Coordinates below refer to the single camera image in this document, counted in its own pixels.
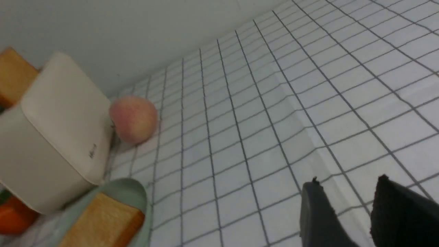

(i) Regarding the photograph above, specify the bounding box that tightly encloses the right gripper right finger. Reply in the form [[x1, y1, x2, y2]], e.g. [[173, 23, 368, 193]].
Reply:
[[370, 175, 439, 247]]

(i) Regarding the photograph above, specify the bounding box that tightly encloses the mint green plate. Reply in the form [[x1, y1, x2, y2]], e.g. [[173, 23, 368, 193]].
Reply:
[[7, 178, 153, 247]]

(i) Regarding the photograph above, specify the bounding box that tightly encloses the pink peach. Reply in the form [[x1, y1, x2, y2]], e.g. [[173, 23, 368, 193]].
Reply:
[[109, 95, 158, 145]]

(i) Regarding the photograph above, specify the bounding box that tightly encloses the cream white toaster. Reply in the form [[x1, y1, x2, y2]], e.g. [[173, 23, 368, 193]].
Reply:
[[0, 52, 113, 214]]

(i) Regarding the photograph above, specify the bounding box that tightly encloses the orange persimmon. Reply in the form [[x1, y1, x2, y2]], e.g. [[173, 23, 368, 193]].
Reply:
[[0, 189, 39, 235]]

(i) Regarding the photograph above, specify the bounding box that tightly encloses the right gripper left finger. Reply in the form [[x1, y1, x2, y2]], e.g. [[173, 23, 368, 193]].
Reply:
[[300, 177, 358, 247]]

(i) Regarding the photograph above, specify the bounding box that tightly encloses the white checkered tablecloth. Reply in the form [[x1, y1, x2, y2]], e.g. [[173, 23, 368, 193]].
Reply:
[[7, 0, 439, 247]]

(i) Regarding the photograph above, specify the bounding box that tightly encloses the toast slice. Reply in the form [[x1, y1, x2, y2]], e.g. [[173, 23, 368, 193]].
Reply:
[[0, 47, 40, 109], [58, 193, 146, 247]]

